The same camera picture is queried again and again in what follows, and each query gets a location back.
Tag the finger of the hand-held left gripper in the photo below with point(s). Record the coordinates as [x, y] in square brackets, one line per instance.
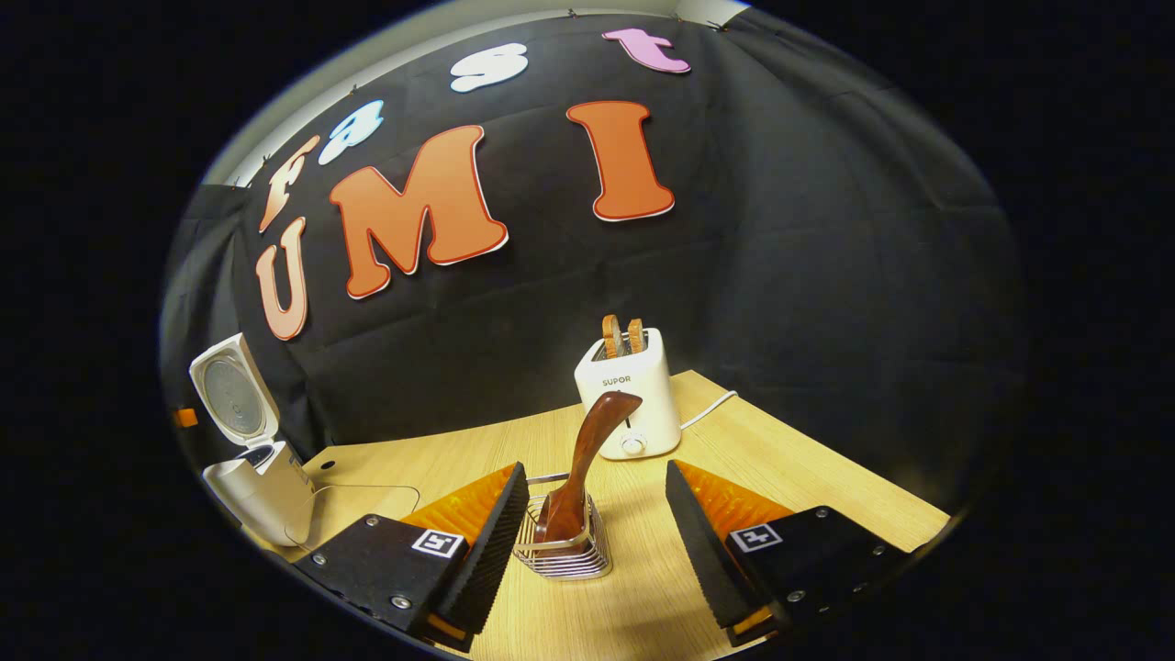
[185, 418]

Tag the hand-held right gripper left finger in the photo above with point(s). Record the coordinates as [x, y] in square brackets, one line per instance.
[486, 560]

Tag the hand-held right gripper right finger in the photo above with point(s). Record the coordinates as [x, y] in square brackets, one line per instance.
[711, 560]

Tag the white rice cooker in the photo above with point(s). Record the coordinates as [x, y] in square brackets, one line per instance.
[266, 500]

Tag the brown wooden spoon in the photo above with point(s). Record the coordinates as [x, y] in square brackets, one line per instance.
[592, 441]

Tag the clear plastic rice container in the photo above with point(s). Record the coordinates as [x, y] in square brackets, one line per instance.
[358, 514]

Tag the white toaster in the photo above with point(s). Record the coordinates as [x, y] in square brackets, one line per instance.
[633, 395]

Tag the brown toast slice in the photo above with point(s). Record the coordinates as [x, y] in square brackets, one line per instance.
[611, 335]
[635, 335]

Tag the black backdrop cloth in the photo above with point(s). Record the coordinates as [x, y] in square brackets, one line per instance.
[780, 257]

